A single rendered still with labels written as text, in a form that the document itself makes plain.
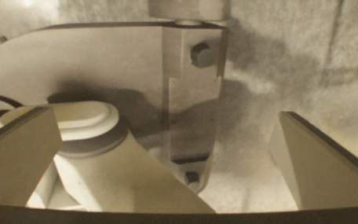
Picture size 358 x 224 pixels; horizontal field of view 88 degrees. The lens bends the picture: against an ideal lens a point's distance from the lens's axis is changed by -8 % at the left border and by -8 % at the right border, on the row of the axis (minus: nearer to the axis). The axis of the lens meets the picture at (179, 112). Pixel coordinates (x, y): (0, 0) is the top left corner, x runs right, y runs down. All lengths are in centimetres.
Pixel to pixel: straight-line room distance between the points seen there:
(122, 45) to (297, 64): 65
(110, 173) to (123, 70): 24
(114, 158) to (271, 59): 63
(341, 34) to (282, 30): 28
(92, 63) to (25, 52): 13
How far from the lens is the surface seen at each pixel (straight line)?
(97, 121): 36
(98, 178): 31
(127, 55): 46
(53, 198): 50
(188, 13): 43
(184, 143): 55
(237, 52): 71
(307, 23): 85
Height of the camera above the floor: 62
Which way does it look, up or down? 59 degrees down
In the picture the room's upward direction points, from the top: 156 degrees clockwise
